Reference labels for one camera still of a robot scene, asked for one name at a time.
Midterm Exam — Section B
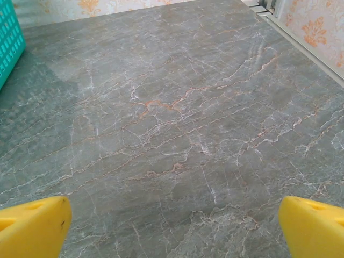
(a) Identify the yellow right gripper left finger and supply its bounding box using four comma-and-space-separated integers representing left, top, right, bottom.
0, 196, 73, 258

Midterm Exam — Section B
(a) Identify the aluminium table edge rail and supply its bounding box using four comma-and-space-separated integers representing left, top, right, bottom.
263, 13, 344, 89

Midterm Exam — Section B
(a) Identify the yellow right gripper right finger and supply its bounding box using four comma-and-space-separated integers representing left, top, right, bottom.
278, 196, 344, 258

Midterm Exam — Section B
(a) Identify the teal plastic basket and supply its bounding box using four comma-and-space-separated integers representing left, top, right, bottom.
0, 0, 27, 91

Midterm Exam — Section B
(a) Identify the aluminium frame post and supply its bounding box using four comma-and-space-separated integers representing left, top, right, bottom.
248, 0, 285, 19

